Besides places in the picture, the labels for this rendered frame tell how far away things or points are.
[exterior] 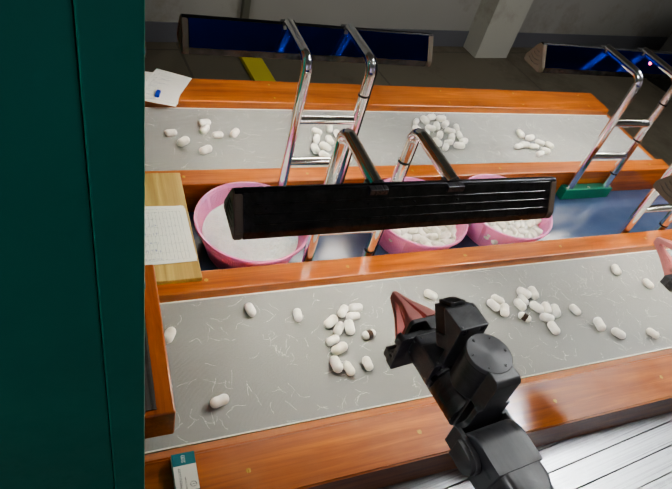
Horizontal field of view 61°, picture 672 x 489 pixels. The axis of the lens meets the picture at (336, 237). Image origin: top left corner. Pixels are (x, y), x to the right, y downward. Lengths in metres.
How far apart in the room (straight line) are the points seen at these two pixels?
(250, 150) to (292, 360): 0.66
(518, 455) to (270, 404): 0.50
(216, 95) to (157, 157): 0.31
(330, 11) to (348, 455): 3.18
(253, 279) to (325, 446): 0.38
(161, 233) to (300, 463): 0.56
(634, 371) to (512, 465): 0.77
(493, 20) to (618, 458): 3.43
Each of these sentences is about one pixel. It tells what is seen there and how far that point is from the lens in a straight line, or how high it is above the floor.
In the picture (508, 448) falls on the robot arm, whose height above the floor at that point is 1.10.
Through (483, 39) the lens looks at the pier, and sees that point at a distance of 4.41.
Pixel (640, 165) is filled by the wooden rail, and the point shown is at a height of 0.77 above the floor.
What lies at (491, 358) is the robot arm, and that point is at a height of 1.17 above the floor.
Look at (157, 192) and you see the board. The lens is 1.36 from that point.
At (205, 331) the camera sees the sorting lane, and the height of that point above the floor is 0.74.
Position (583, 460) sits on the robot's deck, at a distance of 1.36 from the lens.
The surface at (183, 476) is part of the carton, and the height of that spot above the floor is 0.78.
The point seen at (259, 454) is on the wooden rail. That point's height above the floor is 0.76.
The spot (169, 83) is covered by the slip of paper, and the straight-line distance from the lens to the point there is 1.75.
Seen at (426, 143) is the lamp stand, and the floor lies 1.12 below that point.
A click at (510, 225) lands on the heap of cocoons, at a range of 1.64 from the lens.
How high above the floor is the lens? 1.67
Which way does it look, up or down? 43 degrees down
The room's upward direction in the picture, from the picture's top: 18 degrees clockwise
